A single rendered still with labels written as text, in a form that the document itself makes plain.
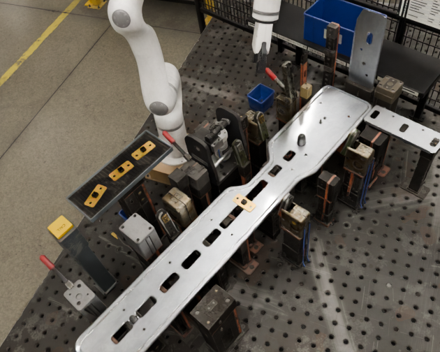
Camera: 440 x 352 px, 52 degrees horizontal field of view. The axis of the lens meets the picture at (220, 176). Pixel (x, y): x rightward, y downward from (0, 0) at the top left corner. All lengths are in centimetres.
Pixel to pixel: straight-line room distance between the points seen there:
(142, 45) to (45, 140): 204
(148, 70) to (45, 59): 266
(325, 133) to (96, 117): 214
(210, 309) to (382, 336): 64
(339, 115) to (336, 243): 50
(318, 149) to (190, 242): 59
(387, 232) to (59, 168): 224
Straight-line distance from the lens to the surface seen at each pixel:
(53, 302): 194
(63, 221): 151
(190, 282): 146
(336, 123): 180
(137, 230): 146
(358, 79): 195
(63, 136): 349
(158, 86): 168
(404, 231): 191
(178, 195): 154
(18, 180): 338
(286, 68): 170
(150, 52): 163
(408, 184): 204
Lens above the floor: 232
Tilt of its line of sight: 53 degrees down
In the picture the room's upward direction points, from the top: 12 degrees counter-clockwise
